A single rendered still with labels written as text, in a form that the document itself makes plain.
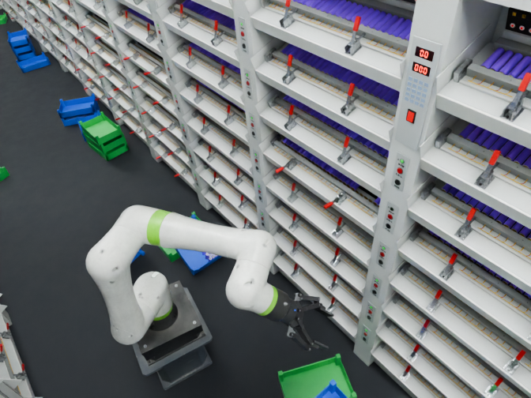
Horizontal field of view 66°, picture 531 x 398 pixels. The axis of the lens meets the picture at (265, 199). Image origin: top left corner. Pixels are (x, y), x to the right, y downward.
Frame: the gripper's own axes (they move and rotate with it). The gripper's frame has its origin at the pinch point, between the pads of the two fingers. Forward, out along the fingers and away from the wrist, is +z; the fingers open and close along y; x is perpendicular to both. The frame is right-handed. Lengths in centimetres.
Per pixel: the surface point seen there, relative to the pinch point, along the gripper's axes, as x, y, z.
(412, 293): 17.7, -19.6, 21.4
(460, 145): 54, -40, -21
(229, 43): -19, -92, -60
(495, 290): 46, -17, 17
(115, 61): -160, -158, -79
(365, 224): 12.2, -35.6, -1.9
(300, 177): -12, -54, -15
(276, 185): -36, -61, -8
